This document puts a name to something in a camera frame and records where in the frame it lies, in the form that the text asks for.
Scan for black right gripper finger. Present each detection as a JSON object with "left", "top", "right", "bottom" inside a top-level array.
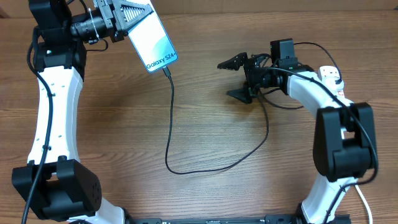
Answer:
[
  {"left": 226, "top": 88, "right": 252, "bottom": 104},
  {"left": 217, "top": 52, "right": 248, "bottom": 71}
]

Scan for blue-screen Samsung smartphone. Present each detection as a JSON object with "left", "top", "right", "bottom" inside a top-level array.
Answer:
[{"left": 128, "top": 0, "right": 178, "bottom": 73}]

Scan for black USB charging cable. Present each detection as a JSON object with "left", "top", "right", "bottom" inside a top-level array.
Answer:
[{"left": 162, "top": 42, "right": 343, "bottom": 175}]

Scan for white power strip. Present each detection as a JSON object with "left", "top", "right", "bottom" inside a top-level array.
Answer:
[{"left": 317, "top": 65, "right": 353, "bottom": 106}]

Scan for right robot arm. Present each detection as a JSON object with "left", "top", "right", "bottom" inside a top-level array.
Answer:
[{"left": 217, "top": 39, "right": 379, "bottom": 223}]

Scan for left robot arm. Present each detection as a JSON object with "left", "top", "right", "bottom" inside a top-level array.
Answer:
[{"left": 12, "top": 0, "right": 155, "bottom": 223}]

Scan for white USB charger plug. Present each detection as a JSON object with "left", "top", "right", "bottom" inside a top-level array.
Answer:
[{"left": 328, "top": 78, "right": 344, "bottom": 93}]

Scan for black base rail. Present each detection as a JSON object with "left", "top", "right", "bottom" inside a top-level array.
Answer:
[{"left": 124, "top": 212, "right": 352, "bottom": 224}]

